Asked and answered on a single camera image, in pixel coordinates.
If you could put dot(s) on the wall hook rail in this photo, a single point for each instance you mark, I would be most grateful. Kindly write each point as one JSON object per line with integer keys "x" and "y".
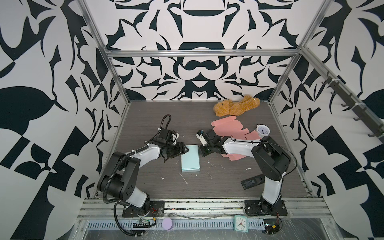
{"x": 352, "y": 102}

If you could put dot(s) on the left circuit board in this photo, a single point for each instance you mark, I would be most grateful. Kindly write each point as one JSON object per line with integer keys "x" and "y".
{"x": 143, "y": 223}

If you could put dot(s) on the circuit board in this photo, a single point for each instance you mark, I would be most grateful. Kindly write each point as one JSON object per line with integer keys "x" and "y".
{"x": 143, "y": 223}
{"x": 271, "y": 227}

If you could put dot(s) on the white alarm clock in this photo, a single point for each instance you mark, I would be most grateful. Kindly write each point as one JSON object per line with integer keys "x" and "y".
{"x": 263, "y": 130}

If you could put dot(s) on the light blue paper box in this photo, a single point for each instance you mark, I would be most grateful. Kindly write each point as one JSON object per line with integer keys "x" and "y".
{"x": 191, "y": 160}

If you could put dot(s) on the purple round disc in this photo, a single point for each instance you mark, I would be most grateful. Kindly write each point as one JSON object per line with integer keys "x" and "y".
{"x": 167, "y": 224}

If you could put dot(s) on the black remote control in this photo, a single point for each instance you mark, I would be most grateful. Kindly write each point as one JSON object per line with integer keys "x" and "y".
{"x": 253, "y": 182}

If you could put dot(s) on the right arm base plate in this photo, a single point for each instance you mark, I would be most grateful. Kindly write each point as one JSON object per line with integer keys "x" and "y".
{"x": 255, "y": 208}

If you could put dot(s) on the teal square clock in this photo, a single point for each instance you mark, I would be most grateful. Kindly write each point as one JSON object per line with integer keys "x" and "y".
{"x": 241, "y": 224}

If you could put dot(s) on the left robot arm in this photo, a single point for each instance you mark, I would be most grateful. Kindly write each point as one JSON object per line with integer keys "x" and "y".
{"x": 119, "y": 177}

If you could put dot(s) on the white slotted cable duct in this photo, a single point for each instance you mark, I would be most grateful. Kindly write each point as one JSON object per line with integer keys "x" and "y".
{"x": 180, "y": 224}

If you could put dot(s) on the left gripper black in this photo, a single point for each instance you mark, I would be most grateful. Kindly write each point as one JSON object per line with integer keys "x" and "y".
{"x": 180, "y": 149}

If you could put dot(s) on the pink paper box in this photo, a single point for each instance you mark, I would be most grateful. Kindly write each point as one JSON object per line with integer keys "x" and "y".
{"x": 230, "y": 126}

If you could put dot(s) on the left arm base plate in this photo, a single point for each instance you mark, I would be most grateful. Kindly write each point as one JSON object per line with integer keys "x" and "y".
{"x": 146, "y": 210}

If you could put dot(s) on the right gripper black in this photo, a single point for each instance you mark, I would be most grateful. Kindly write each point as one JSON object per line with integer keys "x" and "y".
{"x": 203, "y": 153}

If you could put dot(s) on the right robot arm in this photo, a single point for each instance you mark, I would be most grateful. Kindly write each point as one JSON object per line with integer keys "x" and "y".
{"x": 272, "y": 160}

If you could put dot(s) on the brown teddy bear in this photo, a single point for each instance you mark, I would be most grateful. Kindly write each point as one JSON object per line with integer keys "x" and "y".
{"x": 228, "y": 107}

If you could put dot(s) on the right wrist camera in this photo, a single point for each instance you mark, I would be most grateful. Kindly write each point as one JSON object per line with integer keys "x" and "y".
{"x": 201, "y": 136}

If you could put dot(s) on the right circuit board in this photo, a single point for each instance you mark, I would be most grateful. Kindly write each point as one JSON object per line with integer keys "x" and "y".
{"x": 271, "y": 227}

